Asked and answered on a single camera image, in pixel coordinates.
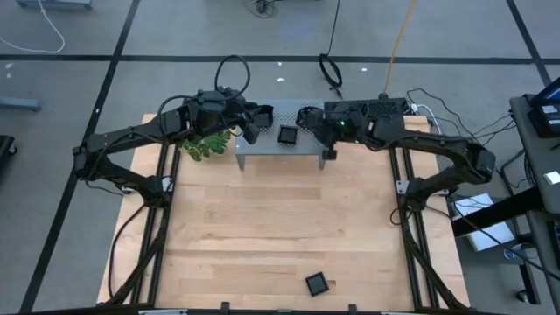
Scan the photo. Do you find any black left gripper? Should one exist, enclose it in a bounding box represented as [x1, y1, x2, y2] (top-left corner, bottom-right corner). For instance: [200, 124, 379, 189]
[216, 89, 262, 146]

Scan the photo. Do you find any wavy square black plate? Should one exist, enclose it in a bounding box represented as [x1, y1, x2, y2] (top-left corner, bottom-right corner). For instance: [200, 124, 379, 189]
[254, 104, 275, 129]

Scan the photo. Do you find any leaf shaped black plate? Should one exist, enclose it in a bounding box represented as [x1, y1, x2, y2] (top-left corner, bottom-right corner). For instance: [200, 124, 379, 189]
[296, 107, 326, 132]

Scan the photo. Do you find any small square black plate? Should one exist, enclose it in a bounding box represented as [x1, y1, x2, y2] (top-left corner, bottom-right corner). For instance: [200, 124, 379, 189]
[304, 271, 330, 298]
[276, 123, 299, 145]

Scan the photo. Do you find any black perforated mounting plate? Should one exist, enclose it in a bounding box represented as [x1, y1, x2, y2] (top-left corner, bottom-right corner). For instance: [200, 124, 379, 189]
[324, 98, 409, 120]

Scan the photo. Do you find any green leafy plant sprig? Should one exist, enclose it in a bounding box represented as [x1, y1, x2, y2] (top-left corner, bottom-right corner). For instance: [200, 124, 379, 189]
[181, 129, 232, 163]

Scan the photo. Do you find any grey perforated metal shelf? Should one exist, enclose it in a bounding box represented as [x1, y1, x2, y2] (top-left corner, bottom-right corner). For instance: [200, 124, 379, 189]
[234, 98, 329, 172]

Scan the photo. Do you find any white box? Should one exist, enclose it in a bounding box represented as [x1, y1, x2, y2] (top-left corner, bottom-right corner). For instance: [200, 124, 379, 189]
[452, 192, 517, 253]

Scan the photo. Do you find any black desk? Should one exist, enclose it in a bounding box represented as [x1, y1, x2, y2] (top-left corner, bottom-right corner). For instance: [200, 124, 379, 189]
[450, 94, 560, 315]

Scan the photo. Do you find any black device with labels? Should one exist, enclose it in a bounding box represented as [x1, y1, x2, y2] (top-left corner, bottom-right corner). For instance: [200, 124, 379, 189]
[527, 77, 560, 139]

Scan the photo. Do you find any grey cart base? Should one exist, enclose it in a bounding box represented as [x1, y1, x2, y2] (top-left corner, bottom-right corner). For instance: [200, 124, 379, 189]
[16, 0, 94, 11]

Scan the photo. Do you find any grey metal foot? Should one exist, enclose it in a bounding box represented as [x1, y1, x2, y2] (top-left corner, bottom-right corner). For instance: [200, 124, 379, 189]
[0, 96, 42, 113]

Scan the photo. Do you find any black wheeled object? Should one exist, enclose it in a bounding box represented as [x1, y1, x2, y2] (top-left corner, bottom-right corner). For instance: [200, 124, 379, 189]
[0, 134, 18, 176]

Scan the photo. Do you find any black left wrist camera cable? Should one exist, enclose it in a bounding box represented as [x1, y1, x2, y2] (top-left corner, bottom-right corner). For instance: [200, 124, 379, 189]
[213, 54, 252, 102]

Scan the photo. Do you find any black coiled floor cable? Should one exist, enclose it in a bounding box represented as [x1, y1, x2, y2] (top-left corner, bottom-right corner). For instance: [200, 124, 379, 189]
[317, 0, 344, 99]

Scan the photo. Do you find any white plug with cable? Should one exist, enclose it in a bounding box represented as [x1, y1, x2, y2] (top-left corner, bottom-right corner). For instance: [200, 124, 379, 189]
[409, 102, 438, 132]

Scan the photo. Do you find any yellow cable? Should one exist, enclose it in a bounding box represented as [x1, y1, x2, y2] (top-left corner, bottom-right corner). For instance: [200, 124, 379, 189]
[382, 0, 417, 97]

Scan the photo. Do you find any thin black cable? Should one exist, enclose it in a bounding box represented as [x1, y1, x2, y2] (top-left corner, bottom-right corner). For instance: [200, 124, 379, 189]
[405, 87, 526, 172]

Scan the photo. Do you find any black cable bundle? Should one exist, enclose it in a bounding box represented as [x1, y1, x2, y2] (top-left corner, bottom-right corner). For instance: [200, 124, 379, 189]
[245, 0, 280, 19]

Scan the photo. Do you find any black metal rail frame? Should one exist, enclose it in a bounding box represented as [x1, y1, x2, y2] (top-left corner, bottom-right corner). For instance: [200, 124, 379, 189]
[96, 98, 472, 312]

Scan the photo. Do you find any white floor cable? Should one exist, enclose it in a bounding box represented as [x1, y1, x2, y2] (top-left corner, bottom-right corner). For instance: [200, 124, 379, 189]
[0, 0, 67, 55]

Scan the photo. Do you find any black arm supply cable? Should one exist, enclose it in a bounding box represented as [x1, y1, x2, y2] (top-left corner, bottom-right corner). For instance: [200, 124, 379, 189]
[107, 203, 148, 301]

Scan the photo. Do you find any long black cable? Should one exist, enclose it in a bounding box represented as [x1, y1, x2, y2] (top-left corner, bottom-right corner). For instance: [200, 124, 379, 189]
[454, 213, 560, 282]

